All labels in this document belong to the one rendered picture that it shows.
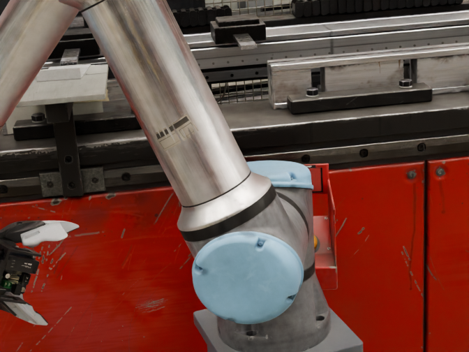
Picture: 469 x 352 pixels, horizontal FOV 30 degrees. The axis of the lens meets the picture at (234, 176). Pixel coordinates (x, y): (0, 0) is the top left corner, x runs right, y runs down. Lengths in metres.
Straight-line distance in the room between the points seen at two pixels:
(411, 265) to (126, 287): 0.61
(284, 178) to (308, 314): 0.19
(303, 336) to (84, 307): 0.82
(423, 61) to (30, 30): 1.05
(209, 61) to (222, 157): 1.17
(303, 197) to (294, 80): 0.80
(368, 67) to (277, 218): 0.98
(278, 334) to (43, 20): 0.48
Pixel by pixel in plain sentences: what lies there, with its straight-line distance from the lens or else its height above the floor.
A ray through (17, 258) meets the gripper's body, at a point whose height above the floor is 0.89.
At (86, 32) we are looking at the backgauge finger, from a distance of 2.04.
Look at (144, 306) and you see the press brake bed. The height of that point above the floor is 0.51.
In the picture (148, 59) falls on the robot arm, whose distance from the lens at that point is 0.91.
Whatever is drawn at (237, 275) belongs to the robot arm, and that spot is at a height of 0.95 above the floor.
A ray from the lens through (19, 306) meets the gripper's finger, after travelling 1.27.
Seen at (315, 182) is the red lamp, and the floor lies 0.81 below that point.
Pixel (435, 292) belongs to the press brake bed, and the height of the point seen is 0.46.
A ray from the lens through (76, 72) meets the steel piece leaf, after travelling 1.72.
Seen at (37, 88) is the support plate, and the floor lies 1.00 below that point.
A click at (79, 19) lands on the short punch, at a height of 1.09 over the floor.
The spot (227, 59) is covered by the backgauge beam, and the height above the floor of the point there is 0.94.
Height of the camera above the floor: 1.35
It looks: 19 degrees down
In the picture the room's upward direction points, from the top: 4 degrees counter-clockwise
